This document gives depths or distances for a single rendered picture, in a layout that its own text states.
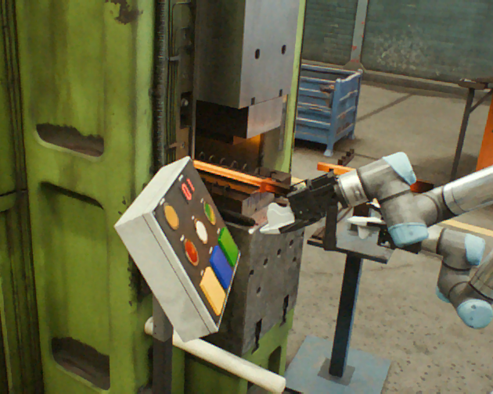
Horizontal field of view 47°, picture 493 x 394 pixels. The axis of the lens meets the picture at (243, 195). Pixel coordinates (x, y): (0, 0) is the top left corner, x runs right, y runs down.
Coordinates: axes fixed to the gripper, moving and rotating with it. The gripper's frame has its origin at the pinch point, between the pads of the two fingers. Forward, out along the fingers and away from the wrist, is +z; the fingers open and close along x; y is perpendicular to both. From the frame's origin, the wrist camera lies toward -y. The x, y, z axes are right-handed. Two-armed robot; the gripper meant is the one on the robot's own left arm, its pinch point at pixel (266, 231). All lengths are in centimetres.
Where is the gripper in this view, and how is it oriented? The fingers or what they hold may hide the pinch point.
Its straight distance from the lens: 133.1
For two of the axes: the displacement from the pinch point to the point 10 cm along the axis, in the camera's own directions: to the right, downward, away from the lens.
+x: -1.3, 3.6, -9.2
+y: -4.4, -8.6, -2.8
